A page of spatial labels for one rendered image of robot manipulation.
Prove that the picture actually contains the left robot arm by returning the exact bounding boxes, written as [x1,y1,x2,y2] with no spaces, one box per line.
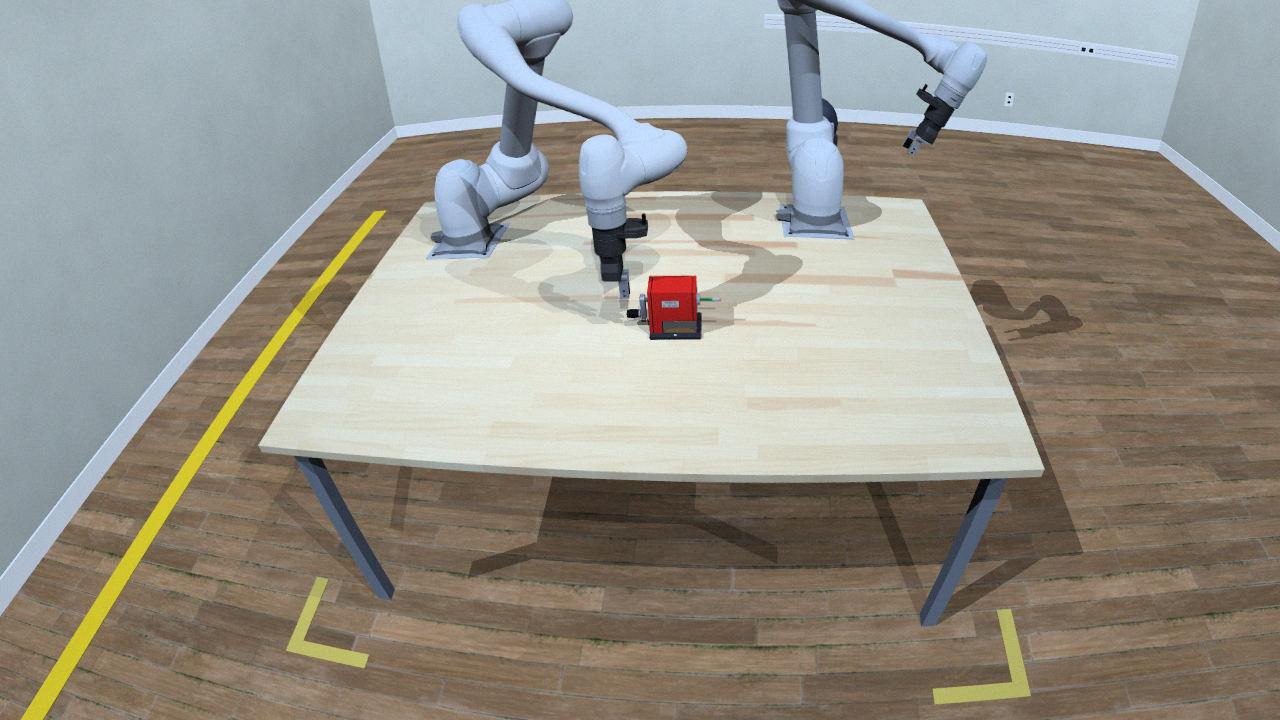
[776,0,987,234]

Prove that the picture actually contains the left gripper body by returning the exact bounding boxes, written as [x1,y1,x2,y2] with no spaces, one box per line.
[916,79,966,143]

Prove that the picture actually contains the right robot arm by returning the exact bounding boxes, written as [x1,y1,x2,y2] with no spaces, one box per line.
[431,0,687,255]

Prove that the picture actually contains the red pencil sharpener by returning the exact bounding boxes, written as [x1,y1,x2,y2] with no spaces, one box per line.
[626,275,701,340]

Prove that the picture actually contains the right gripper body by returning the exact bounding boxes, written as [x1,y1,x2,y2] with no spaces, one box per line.
[586,200,648,282]

